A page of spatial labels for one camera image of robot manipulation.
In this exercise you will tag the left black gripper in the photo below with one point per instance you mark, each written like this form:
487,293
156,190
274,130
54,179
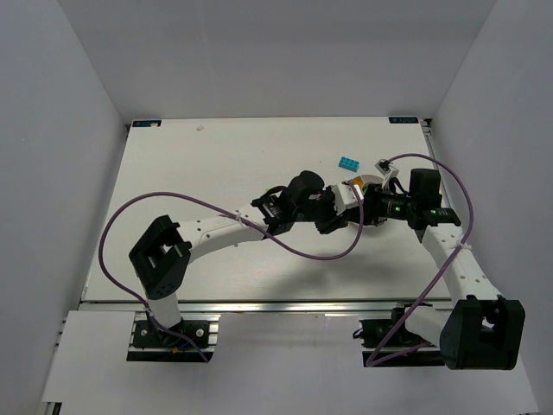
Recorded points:
327,216

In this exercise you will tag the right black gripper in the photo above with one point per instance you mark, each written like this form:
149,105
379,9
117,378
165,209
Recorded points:
371,204

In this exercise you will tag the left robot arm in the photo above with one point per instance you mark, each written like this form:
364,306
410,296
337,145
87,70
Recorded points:
163,253

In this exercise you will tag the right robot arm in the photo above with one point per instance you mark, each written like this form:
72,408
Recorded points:
484,329

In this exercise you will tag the white divided round container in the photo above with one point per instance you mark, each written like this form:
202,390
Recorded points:
367,179

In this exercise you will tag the cyan long lego brick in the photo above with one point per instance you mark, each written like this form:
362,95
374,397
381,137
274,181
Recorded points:
348,164

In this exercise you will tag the right corner blue label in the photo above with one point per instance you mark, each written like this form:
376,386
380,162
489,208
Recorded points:
403,120

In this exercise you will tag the corner blue label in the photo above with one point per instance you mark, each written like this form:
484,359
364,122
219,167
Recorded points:
146,123
403,120

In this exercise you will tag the left corner blue label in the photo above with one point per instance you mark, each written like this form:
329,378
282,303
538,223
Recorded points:
146,123

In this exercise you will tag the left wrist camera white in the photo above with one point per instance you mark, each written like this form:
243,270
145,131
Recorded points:
347,195

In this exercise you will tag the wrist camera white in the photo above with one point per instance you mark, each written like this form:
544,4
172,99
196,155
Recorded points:
347,195
388,171

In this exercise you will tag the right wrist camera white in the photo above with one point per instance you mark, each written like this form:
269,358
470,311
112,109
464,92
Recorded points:
388,171

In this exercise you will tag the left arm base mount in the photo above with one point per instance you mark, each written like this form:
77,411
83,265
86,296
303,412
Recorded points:
193,340

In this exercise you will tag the aluminium table rail front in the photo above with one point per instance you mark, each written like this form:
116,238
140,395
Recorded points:
253,307

